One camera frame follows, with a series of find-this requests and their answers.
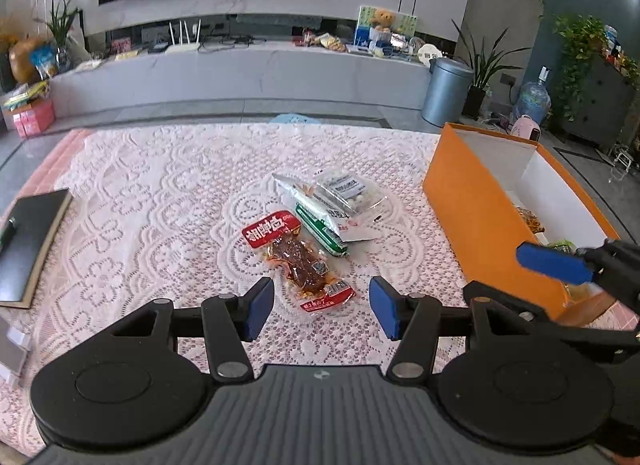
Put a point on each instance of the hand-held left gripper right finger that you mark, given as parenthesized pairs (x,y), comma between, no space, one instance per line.
(382,306)

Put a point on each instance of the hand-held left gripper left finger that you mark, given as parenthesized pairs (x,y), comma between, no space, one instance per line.
(261,306)

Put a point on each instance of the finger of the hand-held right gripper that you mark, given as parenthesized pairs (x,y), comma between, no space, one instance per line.
(550,262)
(560,327)

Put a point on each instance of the red label meat snack packet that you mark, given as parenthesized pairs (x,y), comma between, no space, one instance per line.
(295,260)

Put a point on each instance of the orange cardboard box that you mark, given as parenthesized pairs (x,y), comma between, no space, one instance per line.
(465,205)

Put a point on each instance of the pile of snacks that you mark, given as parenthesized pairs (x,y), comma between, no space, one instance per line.
(327,41)

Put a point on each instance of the small green snack packet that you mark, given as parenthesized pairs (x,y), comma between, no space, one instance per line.
(561,245)

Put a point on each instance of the brown snack packet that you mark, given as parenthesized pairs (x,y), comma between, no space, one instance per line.
(530,219)

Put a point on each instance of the green white long snack packet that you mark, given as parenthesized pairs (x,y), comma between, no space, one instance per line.
(322,232)

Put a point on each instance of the clear packet of white balls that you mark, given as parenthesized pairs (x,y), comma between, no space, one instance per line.
(350,192)

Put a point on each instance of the small metal rack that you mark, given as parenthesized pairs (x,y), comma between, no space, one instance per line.
(625,161)

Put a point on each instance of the white lace tablecloth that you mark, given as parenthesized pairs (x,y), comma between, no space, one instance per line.
(150,225)

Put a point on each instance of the blue water jug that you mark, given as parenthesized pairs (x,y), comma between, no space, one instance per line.
(532,102)

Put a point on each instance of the grey side cabinet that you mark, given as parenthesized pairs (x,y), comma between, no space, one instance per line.
(605,100)

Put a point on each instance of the light blue face mask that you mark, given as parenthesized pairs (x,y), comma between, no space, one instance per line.
(295,119)

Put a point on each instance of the grey blue trash can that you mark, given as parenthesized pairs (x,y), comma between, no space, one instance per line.
(447,92)

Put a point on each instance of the long-leaf potted plant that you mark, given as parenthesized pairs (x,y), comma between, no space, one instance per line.
(482,65)

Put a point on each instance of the bushy green plant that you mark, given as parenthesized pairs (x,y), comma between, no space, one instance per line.
(580,55)

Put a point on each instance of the cluster of small bottles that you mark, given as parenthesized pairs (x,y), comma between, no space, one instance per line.
(620,47)

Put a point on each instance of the long white TV cabinet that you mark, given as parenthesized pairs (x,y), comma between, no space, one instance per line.
(250,80)

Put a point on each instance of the black notebook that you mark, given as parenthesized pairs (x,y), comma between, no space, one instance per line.
(30,245)

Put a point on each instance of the white round device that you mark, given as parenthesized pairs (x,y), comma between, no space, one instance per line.
(430,54)

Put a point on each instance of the grey flat device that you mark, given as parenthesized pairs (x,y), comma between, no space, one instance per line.
(12,350)

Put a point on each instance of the white router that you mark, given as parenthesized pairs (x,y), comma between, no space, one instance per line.
(182,47)

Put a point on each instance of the green white picture box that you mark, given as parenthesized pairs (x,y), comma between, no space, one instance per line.
(407,22)

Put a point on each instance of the brown teddy bear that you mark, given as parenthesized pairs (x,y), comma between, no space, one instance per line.
(383,19)

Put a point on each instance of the stack of yellow green packets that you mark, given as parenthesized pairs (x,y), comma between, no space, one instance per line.
(25,95)

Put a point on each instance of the blue snack bag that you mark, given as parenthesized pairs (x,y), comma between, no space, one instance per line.
(44,59)

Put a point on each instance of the small green potted plant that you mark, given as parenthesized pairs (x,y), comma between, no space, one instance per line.
(62,30)

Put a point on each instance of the orange yellow bag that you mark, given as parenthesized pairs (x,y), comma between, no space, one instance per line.
(22,62)

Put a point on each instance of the wall socket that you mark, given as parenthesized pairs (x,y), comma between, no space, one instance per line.
(508,80)

